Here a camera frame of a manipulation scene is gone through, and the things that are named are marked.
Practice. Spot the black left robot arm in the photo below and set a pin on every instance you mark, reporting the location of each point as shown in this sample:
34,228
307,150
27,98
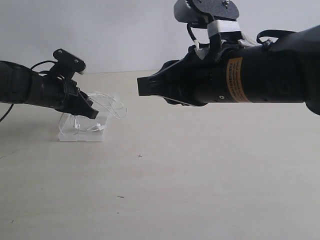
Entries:
53,89

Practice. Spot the clear plastic storage box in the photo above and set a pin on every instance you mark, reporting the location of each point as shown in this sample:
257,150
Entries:
84,138

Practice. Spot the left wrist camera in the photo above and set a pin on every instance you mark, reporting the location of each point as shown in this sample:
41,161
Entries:
67,64

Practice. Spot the white wired earphones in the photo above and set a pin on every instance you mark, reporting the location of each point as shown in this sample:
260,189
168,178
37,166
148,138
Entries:
108,106

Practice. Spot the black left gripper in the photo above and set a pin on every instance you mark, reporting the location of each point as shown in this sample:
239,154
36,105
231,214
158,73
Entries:
76,102

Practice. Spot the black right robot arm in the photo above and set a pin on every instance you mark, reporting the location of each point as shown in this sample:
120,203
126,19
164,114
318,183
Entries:
283,67

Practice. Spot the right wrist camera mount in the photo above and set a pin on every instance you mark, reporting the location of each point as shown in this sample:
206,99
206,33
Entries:
219,18

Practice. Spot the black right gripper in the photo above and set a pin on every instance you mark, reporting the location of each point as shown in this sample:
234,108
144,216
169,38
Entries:
195,82

